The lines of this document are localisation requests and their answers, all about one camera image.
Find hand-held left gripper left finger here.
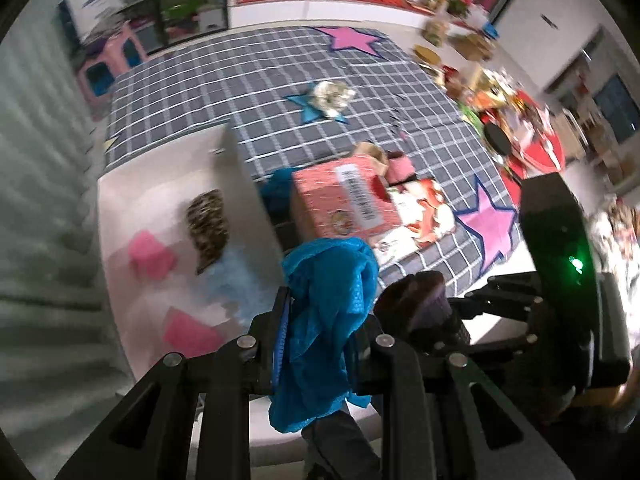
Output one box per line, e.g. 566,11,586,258
55,285,296,480

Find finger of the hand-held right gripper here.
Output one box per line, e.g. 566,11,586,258
447,270,545,322
422,332,543,365

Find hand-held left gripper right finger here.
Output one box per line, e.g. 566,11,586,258
350,322,576,480

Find blue mesh bath pouf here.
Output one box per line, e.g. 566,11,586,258
267,237,381,433
260,167,301,216

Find dark brown knit sock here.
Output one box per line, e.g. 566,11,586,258
374,270,471,356

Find light blue fluffy cloth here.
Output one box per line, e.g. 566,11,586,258
200,250,281,326

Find pink sponge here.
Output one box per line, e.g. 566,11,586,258
162,306,223,358
127,230,177,281

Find leopard print scrunchie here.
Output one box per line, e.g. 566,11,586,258
185,189,232,276

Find pink fuzzy sock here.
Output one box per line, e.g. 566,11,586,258
387,152,416,183

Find white storage box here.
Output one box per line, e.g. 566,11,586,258
96,122,286,386

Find beige cloth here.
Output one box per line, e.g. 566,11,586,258
352,142,391,173

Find cream polka dot scrunchie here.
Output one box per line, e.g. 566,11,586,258
307,81,335,118

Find white satin scrunchie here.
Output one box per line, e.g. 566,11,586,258
330,82,357,113

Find red round mat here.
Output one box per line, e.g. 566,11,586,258
500,100,568,181

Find person's left leg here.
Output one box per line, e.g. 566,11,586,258
300,410,386,480

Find floral printed box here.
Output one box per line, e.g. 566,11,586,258
375,179,458,266

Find black round disc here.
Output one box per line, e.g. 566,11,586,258
482,122,513,153

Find pink patterned cardboard box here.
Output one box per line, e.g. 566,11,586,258
291,154,401,238

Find pile of assorted packaged goods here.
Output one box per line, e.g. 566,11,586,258
442,62,541,126

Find brown cardboard box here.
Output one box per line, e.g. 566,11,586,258
450,32,498,61

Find grey checked star blanket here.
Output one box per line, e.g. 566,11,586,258
102,25,521,281

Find pale green curtain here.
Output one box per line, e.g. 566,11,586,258
0,0,121,461

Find pink plastic stool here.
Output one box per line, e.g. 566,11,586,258
75,22,148,108

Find glass display cabinet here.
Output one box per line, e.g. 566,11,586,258
72,0,231,56

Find white shopping bag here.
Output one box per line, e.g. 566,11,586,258
60,0,126,46

